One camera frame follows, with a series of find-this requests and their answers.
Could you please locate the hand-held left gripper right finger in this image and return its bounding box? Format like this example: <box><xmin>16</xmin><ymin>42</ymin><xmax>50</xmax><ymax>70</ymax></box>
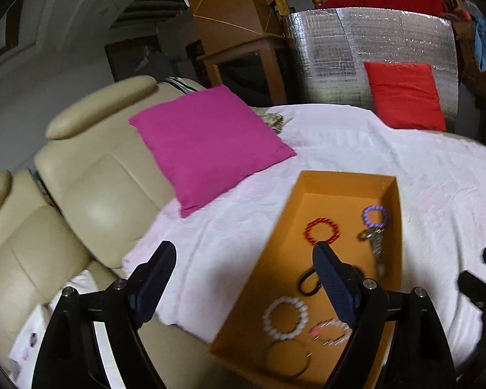
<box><xmin>312</xmin><ymin>241</ymin><xmax>458</xmax><ymax>389</ymax></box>

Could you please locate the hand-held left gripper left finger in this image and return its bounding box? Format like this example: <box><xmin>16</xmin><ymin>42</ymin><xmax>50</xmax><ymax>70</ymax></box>
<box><xmin>31</xmin><ymin>240</ymin><xmax>177</xmax><ymax>389</ymax></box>

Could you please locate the pink bead bracelet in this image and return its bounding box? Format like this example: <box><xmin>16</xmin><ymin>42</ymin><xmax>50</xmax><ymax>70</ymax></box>
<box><xmin>309</xmin><ymin>319</ymin><xmax>354</xmax><ymax>346</ymax></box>

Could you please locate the red bead bracelet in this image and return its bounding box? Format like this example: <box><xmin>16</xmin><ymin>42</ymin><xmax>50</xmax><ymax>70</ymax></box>
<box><xmin>304</xmin><ymin>218</ymin><xmax>338</xmax><ymax>246</ymax></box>

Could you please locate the purple bead bracelet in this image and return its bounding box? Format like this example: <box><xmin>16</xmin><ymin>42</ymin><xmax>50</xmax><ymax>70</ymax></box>
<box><xmin>361</xmin><ymin>205</ymin><xmax>389</xmax><ymax>228</ymax></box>

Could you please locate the orange cardboard box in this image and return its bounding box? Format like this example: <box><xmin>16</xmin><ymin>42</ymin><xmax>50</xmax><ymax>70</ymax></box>
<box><xmin>208</xmin><ymin>170</ymin><xmax>402</xmax><ymax>389</ymax></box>

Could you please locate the white bead bracelet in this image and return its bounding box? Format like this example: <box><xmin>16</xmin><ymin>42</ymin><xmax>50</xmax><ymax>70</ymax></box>
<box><xmin>262</xmin><ymin>297</ymin><xmax>308</xmax><ymax>341</ymax></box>

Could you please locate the beige leather sofa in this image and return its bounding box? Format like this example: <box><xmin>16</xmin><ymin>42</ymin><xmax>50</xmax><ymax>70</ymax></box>
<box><xmin>0</xmin><ymin>75</ymin><xmax>227</xmax><ymax>389</ymax></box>

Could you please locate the white printed paper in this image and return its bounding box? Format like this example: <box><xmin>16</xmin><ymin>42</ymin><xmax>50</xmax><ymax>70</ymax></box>
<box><xmin>8</xmin><ymin>304</ymin><xmax>61</xmax><ymax>378</ymax></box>

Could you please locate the magenta pillow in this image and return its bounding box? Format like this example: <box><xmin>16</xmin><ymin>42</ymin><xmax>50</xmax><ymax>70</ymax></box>
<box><xmin>128</xmin><ymin>85</ymin><xmax>297</xmax><ymax>218</ymax></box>

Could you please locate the patterned small pouch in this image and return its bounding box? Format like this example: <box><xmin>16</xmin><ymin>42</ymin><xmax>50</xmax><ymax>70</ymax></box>
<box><xmin>259</xmin><ymin>111</ymin><xmax>294</xmax><ymax>134</ymax></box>

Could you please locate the wicker basket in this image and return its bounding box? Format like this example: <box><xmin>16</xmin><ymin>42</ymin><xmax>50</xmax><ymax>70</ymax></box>
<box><xmin>454</xmin><ymin>20</ymin><xmax>486</xmax><ymax>94</ymax></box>

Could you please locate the red pillow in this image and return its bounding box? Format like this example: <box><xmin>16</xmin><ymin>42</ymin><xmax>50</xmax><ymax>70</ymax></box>
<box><xmin>364</xmin><ymin>62</ymin><xmax>447</xmax><ymax>132</ymax></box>

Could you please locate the striped cloth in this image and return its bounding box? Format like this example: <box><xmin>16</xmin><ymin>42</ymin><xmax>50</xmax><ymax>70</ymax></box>
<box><xmin>164</xmin><ymin>76</ymin><xmax>196</xmax><ymax>95</ymax></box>

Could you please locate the blue cloth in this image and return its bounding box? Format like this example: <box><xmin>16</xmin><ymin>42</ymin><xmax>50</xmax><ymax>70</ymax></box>
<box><xmin>472</xmin><ymin>6</ymin><xmax>486</xmax><ymax>69</ymax></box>

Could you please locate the silver insulating sheet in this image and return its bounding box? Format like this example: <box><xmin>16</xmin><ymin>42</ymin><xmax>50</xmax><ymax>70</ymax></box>
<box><xmin>281</xmin><ymin>7</ymin><xmax>458</xmax><ymax>130</ymax></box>

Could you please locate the wooden cabinet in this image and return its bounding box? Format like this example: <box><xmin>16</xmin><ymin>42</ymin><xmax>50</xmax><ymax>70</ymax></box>
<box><xmin>176</xmin><ymin>0</ymin><xmax>292</xmax><ymax>106</ymax></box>

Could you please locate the black hair tie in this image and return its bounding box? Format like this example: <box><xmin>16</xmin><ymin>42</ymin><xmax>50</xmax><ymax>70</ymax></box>
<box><xmin>299</xmin><ymin>267</ymin><xmax>325</xmax><ymax>296</ymax></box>

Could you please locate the silver metal keychain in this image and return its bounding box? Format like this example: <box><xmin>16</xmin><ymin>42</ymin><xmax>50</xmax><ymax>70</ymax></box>
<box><xmin>358</xmin><ymin>227</ymin><xmax>387</xmax><ymax>278</ymax></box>

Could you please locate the thin brown hoop bracelet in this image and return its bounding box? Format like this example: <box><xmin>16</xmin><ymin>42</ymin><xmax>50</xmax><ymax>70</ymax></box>
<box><xmin>266</xmin><ymin>338</ymin><xmax>312</xmax><ymax>377</ymax></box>

